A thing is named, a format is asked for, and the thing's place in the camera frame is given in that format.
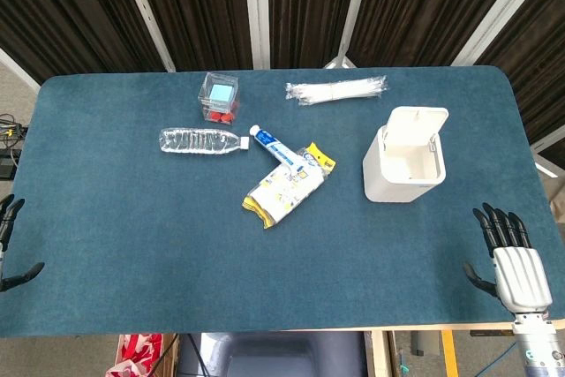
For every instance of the white open-lid bin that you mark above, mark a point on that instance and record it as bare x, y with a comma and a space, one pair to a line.
393, 183

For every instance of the blue table mat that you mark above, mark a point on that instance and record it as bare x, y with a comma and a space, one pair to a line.
220, 271

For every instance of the bundle of wrapped white straws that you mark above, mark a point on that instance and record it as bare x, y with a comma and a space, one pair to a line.
335, 90

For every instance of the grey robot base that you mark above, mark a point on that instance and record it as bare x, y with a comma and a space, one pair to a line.
273, 357

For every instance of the red and white bag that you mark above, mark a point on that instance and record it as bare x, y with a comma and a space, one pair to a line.
137, 355

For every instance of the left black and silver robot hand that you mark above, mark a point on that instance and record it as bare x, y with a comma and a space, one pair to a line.
8, 218

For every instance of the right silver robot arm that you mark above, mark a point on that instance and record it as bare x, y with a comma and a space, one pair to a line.
536, 346

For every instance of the clear plastic water bottle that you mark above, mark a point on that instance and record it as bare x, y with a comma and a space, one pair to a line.
198, 141

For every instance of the white frame post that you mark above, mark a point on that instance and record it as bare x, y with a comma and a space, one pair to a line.
353, 19
547, 160
257, 10
145, 10
499, 10

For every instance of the yellow white garbage bag pack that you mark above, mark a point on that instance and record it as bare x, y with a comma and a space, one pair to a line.
282, 193

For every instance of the dark brown curtain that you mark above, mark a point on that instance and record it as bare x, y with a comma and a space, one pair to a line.
198, 6

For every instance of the brown cardboard box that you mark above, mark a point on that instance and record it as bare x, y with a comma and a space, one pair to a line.
167, 355

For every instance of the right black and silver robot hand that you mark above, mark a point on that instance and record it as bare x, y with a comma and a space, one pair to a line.
521, 275

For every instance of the black power device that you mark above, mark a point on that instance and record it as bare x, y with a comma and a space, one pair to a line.
6, 165

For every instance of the clear acrylic box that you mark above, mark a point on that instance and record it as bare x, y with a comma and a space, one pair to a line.
219, 99

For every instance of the blue and white toothpaste tube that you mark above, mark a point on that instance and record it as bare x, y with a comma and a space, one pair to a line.
276, 147

